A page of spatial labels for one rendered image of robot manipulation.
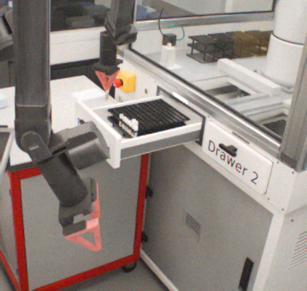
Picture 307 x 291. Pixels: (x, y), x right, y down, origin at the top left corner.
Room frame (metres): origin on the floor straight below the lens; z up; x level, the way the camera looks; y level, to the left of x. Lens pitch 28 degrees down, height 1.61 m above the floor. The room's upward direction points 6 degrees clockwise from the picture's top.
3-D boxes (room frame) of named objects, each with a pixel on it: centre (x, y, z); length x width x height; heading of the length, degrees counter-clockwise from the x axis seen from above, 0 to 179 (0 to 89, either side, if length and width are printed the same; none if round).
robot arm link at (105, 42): (1.50, 0.18, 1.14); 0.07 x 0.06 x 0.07; 135
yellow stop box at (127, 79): (1.80, 0.14, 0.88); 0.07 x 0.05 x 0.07; 36
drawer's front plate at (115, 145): (1.35, 0.19, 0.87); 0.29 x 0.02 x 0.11; 36
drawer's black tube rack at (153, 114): (1.47, 0.03, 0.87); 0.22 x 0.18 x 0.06; 126
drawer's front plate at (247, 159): (1.29, -0.25, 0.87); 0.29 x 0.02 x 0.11; 36
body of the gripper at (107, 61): (1.50, 0.18, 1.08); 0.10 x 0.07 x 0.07; 158
